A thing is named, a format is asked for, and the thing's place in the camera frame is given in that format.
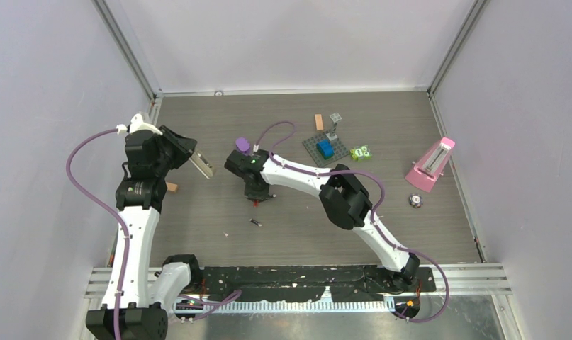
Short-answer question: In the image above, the beige remote control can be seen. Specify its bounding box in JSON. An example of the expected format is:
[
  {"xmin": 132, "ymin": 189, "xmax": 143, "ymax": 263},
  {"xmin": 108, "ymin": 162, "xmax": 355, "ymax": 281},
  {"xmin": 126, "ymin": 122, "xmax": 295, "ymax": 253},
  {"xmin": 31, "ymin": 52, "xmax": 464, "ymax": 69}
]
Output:
[{"xmin": 189, "ymin": 151, "xmax": 215, "ymax": 179}]

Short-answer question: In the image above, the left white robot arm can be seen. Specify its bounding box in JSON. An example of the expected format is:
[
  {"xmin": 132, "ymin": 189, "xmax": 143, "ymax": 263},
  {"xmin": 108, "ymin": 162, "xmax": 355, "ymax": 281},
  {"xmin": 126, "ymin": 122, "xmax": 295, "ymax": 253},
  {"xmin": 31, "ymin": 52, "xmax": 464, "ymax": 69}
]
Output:
[{"xmin": 86, "ymin": 125, "xmax": 203, "ymax": 339}]

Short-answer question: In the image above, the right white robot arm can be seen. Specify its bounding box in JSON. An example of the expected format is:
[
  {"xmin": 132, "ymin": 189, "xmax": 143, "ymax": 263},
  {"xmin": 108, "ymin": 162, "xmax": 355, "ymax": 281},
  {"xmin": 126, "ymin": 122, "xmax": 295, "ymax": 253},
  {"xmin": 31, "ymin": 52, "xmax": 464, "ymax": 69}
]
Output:
[{"xmin": 224, "ymin": 149, "xmax": 420, "ymax": 291}]

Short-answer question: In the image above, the black battery lower left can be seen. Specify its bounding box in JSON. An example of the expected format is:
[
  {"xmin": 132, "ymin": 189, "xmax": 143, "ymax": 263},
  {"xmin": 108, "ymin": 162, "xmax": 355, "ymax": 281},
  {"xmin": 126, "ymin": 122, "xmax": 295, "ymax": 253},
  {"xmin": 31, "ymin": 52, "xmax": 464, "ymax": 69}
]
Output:
[{"xmin": 249, "ymin": 219, "xmax": 262, "ymax": 227}]

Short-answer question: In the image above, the purple plastic toy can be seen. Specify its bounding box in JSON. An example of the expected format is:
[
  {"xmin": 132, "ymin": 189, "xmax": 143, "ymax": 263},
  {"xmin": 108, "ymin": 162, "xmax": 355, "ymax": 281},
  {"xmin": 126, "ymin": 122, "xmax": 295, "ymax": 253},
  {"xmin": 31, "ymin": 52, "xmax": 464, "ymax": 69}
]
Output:
[{"xmin": 235, "ymin": 137, "xmax": 251, "ymax": 155}]

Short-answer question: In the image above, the blue lego brick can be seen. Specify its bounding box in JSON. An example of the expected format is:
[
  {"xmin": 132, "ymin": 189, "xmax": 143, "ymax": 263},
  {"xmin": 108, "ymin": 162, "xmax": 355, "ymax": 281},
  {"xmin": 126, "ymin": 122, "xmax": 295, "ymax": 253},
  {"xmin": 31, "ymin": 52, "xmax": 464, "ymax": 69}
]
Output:
[{"xmin": 316, "ymin": 140, "xmax": 335, "ymax": 159}]

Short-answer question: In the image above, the grey lego baseplate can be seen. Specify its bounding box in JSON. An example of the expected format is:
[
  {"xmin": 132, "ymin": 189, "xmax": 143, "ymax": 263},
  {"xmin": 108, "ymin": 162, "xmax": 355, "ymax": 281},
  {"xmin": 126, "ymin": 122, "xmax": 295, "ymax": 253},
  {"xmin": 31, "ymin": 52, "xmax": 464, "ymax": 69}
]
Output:
[{"xmin": 302, "ymin": 132, "xmax": 349, "ymax": 167}]

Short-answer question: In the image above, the grey lego tower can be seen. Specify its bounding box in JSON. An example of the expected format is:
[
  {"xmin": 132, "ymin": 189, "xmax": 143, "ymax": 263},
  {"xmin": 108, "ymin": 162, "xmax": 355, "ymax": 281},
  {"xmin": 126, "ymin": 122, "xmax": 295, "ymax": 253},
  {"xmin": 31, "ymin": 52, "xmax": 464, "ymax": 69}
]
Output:
[{"xmin": 326, "ymin": 112, "xmax": 342, "ymax": 141}]

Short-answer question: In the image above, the green owl toy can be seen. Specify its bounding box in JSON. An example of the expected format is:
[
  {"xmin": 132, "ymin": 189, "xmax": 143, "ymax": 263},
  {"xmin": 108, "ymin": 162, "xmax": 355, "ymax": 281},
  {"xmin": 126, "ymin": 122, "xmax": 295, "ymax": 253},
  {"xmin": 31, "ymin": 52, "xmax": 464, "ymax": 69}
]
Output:
[{"xmin": 350, "ymin": 145, "xmax": 372, "ymax": 162}]

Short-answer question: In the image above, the small patterned ball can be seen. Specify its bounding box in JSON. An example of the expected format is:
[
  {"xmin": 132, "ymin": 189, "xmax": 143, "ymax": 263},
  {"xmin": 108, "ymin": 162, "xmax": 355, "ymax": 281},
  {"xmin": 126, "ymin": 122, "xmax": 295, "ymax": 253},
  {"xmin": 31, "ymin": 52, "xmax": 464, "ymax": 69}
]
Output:
[{"xmin": 409, "ymin": 194, "xmax": 423, "ymax": 208}]

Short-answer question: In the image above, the pink metronome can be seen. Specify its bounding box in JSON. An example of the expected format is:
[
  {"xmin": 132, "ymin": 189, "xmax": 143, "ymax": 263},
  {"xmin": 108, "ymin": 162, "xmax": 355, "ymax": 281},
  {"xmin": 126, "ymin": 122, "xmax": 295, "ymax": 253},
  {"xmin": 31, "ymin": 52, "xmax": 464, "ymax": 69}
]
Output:
[{"xmin": 405, "ymin": 137, "xmax": 455, "ymax": 193}]

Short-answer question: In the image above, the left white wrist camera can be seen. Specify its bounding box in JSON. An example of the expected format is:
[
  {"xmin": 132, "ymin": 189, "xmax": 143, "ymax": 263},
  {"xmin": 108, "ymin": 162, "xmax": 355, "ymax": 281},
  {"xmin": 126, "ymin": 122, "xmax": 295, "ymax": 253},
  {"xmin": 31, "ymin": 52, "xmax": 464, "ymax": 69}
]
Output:
[{"xmin": 116, "ymin": 112, "xmax": 163, "ymax": 135}]

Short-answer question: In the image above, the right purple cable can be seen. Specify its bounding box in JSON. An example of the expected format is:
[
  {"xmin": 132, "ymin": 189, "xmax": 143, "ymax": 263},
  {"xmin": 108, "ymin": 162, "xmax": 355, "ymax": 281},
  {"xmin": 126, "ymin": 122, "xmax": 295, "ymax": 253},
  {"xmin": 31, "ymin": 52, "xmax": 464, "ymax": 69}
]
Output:
[{"xmin": 253, "ymin": 120, "xmax": 451, "ymax": 324}]

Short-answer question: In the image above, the purple cable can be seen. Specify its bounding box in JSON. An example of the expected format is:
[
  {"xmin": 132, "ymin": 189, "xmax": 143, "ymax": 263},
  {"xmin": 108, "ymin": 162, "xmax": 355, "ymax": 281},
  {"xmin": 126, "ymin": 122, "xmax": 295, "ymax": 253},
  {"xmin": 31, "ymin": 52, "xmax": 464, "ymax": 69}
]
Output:
[
  {"xmin": 253, "ymin": 120, "xmax": 451, "ymax": 324},
  {"xmin": 65, "ymin": 127, "xmax": 129, "ymax": 340}
]

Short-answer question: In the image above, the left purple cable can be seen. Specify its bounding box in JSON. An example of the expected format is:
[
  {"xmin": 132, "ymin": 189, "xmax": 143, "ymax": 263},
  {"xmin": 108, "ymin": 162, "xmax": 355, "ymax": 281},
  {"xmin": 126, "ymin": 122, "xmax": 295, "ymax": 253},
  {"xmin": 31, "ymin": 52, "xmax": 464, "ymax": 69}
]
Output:
[{"xmin": 65, "ymin": 127, "xmax": 129, "ymax": 340}]

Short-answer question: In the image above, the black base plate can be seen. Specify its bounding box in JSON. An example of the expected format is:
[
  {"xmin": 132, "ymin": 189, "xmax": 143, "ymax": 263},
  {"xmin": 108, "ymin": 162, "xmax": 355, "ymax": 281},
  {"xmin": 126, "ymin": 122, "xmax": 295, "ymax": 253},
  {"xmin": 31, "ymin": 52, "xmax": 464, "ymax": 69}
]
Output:
[{"xmin": 197, "ymin": 265, "xmax": 437, "ymax": 302}]

